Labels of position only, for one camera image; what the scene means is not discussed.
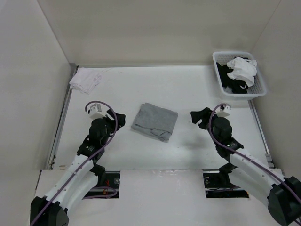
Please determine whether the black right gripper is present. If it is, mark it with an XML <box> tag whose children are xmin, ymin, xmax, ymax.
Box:
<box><xmin>190</xmin><ymin>107</ymin><xmax>223</xmax><ymax>145</ymax></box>

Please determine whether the grey tank top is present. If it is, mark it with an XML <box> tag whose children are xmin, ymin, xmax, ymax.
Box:
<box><xmin>131</xmin><ymin>103</ymin><xmax>178</xmax><ymax>142</ymax></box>

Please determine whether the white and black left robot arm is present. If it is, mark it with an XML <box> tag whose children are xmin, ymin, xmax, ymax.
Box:
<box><xmin>30</xmin><ymin>110</ymin><xmax>126</xmax><ymax>226</ymax></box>

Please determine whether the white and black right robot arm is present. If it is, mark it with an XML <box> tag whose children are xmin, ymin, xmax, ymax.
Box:
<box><xmin>190</xmin><ymin>104</ymin><xmax>301</xmax><ymax>226</ymax></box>

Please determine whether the folded white tank top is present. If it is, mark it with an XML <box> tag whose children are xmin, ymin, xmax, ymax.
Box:
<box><xmin>69</xmin><ymin>67</ymin><xmax>111</xmax><ymax>95</ymax></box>

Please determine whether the crumpled white tank top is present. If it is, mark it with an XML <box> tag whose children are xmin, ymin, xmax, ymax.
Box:
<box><xmin>227</xmin><ymin>57</ymin><xmax>257</xmax><ymax>87</ymax></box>

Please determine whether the black garment in basket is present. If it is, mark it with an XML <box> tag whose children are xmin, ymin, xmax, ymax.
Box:
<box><xmin>216</xmin><ymin>63</ymin><xmax>248</xmax><ymax>94</ymax></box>

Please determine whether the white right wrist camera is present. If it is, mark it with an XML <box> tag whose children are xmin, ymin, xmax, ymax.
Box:
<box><xmin>216</xmin><ymin>104</ymin><xmax>231</xmax><ymax>118</ymax></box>

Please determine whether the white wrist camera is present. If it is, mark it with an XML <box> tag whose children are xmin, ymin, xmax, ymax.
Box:
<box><xmin>87</xmin><ymin>103</ymin><xmax>105</xmax><ymax>120</ymax></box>
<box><xmin>216</xmin><ymin>104</ymin><xmax>231</xmax><ymax>118</ymax></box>

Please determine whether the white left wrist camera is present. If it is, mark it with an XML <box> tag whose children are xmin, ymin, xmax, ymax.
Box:
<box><xmin>87</xmin><ymin>103</ymin><xmax>105</xmax><ymax>120</ymax></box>

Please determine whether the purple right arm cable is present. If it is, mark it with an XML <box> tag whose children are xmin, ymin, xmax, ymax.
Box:
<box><xmin>208</xmin><ymin>103</ymin><xmax>301</xmax><ymax>219</ymax></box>

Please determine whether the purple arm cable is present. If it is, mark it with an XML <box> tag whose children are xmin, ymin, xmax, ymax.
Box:
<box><xmin>208</xmin><ymin>103</ymin><xmax>301</xmax><ymax>219</ymax></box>
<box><xmin>29</xmin><ymin>100</ymin><xmax>118</xmax><ymax>226</ymax></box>

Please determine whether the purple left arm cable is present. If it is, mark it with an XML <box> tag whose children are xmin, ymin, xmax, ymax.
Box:
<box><xmin>29</xmin><ymin>100</ymin><xmax>118</xmax><ymax>226</ymax></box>

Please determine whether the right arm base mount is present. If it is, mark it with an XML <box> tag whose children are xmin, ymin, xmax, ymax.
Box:
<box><xmin>203</xmin><ymin>163</ymin><xmax>249</xmax><ymax>198</ymax></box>

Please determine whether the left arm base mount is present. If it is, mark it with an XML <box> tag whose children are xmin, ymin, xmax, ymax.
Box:
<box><xmin>84</xmin><ymin>171</ymin><xmax>121</xmax><ymax>199</ymax></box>

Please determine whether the metal table edge rail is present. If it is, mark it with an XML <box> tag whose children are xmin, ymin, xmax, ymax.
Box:
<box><xmin>46</xmin><ymin>63</ymin><xmax>78</xmax><ymax>170</ymax></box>

